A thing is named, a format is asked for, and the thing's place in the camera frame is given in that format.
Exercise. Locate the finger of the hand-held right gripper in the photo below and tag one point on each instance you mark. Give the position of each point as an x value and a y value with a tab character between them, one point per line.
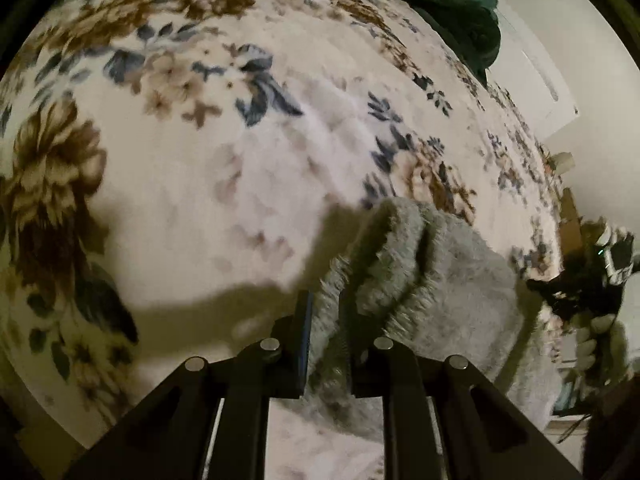
542	287

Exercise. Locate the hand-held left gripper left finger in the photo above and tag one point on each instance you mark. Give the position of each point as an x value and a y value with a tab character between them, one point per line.
305	340

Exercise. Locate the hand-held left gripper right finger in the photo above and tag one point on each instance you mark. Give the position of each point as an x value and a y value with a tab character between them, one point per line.
346	321

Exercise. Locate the person's right hand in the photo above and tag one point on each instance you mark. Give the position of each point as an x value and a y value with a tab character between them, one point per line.
590	340

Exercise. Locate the brown cardboard box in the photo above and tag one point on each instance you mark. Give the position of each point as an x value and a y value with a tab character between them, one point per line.
571	220

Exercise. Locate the small white container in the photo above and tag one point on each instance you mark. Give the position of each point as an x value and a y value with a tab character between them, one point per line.
562	162

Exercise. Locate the floral printed blanket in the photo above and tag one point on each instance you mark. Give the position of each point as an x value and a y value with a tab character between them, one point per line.
200	170

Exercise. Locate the white door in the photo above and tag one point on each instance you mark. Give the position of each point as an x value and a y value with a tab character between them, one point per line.
537	65

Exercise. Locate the dark green cloth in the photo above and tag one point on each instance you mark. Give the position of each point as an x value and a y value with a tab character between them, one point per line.
450	5

